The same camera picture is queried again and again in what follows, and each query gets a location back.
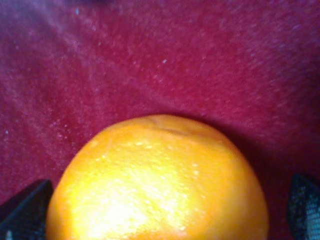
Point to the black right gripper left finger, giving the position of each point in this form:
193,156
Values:
23,216

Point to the orange tangerine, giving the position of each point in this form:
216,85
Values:
158,177

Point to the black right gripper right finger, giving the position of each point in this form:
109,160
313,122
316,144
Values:
303,208

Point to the red velvet tablecloth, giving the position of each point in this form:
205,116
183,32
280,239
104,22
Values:
250,68

